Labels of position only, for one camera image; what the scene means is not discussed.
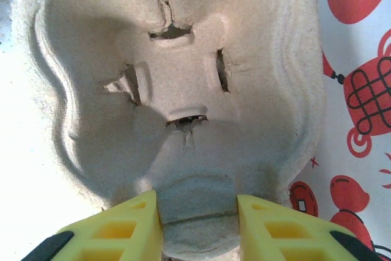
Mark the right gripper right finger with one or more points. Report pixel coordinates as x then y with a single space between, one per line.
275 230

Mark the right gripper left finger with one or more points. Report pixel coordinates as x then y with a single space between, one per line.
122 230

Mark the white red printed paper bag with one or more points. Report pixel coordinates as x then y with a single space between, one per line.
351 90

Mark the beige pulp cup carrier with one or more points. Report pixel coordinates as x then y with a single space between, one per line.
183 74

